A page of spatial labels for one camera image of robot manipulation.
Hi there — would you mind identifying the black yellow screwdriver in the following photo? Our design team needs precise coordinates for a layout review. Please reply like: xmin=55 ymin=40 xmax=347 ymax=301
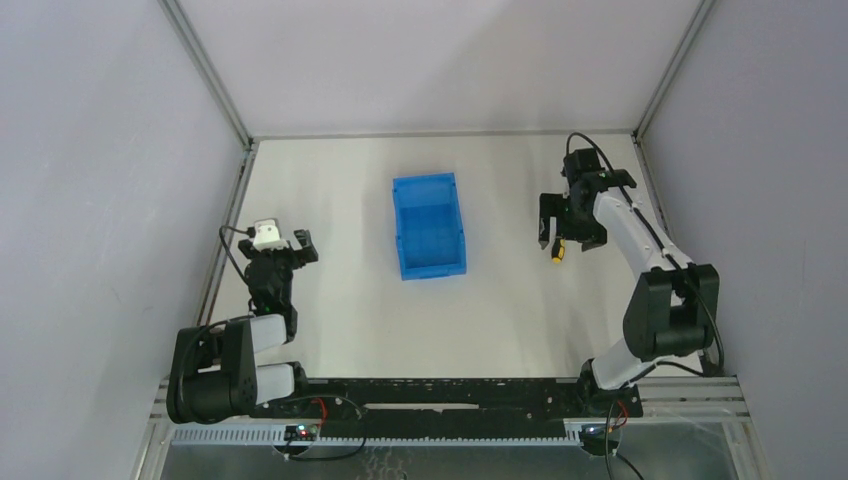
xmin=551 ymin=238 xmax=565 ymax=264

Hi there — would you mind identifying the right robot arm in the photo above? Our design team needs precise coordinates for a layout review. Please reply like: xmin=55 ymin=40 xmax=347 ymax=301
xmin=538 ymin=148 xmax=720 ymax=399

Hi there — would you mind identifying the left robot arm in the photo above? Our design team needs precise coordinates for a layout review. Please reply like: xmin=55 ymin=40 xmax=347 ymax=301
xmin=165 ymin=220 xmax=319 ymax=424

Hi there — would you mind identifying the blue plastic bin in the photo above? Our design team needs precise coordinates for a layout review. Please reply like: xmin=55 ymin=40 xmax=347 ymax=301
xmin=392 ymin=172 xmax=467 ymax=281

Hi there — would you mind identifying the left circuit board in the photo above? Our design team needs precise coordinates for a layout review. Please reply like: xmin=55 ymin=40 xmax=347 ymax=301
xmin=284 ymin=424 xmax=320 ymax=443

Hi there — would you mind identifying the circuit board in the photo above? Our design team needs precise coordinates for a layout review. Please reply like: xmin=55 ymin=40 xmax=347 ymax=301
xmin=284 ymin=424 xmax=320 ymax=443
xmin=579 ymin=426 xmax=619 ymax=457

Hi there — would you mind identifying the right circuit board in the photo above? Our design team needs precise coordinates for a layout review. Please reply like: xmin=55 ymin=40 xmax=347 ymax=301
xmin=579 ymin=426 xmax=619 ymax=457

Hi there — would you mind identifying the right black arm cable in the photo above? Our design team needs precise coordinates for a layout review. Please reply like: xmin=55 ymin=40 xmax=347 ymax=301
xmin=564 ymin=132 xmax=727 ymax=379

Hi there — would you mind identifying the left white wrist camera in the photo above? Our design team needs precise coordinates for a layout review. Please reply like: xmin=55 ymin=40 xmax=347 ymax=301
xmin=252 ymin=218 xmax=290 ymax=251

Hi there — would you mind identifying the left black camera cable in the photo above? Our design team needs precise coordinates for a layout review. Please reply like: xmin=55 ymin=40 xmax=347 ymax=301
xmin=219 ymin=225 xmax=258 ymax=313

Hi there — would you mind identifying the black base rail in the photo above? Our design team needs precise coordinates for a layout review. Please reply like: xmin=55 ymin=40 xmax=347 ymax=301
xmin=250 ymin=378 xmax=644 ymax=438

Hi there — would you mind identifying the white cable duct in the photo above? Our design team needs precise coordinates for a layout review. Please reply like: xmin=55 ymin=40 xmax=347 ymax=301
xmin=171 ymin=424 xmax=582 ymax=447

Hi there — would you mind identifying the aluminium frame profile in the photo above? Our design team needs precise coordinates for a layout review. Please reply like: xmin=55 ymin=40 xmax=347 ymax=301
xmin=158 ymin=0 xmax=258 ymax=326

